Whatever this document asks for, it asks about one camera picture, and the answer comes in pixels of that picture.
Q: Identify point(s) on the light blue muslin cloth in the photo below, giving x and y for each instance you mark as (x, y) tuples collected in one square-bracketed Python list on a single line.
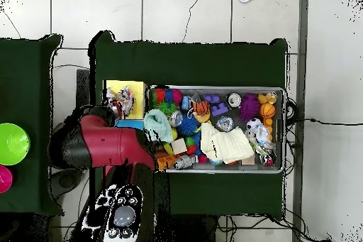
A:
[(157, 124)]

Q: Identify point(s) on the rainbow spiky caterpillar toy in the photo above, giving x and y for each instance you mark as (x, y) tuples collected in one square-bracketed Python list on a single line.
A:
[(167, 95)]

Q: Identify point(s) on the cream muslin cloth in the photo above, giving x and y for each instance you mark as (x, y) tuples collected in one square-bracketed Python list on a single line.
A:
[(227, 145)]

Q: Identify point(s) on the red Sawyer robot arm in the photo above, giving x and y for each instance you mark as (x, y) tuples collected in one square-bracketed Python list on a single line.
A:
[(113, 142)]

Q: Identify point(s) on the wooden box with three holes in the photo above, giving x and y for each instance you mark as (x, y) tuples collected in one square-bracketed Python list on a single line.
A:
[(140, 94)]

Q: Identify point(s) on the tiger plush toy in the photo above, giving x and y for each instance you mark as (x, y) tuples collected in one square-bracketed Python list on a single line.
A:
[(201, 108)]

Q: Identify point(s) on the dark grey floor pedal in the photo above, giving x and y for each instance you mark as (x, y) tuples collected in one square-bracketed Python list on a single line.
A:
[(66, 182)]

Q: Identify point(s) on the green covered side table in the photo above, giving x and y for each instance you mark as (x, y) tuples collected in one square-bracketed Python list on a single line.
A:
[(28, 83)]

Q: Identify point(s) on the purple toy brick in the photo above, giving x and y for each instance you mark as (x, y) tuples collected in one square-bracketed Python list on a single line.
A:
[(219, 109)]

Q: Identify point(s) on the bright green round bowl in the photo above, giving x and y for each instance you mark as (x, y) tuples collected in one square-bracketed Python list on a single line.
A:
[(12, 144)]

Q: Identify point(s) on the silver drink can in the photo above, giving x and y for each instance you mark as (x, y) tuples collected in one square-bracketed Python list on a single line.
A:
[(234, 100)]

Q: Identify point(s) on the purple knobbly ball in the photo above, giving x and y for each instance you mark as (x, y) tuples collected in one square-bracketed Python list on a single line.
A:
[(249, 107)]

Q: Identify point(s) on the pink round bowl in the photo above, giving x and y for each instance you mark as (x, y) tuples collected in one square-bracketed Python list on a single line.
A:
[(5, 179)]

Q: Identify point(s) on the black white soccer ball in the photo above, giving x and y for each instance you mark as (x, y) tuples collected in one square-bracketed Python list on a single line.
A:
[(253, 124)]

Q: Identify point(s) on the crushed plastic water bottle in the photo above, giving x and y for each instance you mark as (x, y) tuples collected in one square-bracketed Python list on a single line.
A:
[(262, 137)]

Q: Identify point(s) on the orange toy basketball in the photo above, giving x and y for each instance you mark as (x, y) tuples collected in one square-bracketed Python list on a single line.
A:
[(267, 110)]

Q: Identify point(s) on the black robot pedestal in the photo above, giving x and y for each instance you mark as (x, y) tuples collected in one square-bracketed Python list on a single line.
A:
[(198, 230)]

